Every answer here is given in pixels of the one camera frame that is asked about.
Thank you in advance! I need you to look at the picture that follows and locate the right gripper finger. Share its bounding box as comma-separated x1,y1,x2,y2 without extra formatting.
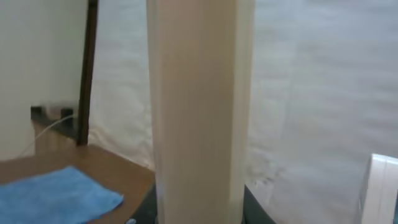
243,184,277,224

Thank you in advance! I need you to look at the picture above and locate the white pipette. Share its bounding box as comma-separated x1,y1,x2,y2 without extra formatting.
146,0,256,224

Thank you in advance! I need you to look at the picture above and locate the blue cloth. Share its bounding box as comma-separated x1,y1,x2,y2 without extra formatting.
0,166,125,224

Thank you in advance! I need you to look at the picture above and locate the white and blue stand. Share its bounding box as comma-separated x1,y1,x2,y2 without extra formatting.
357,153,398,224

